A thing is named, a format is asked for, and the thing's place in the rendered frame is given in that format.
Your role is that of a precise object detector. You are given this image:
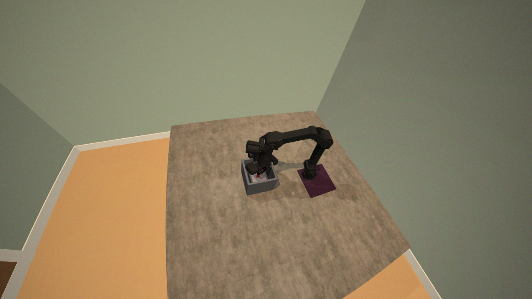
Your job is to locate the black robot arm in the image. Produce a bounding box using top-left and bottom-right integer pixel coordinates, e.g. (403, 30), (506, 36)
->
(246, 125), (333, 181)

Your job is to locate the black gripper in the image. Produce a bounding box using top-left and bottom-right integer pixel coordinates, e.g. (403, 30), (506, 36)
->
(245, 153), (278, 176)

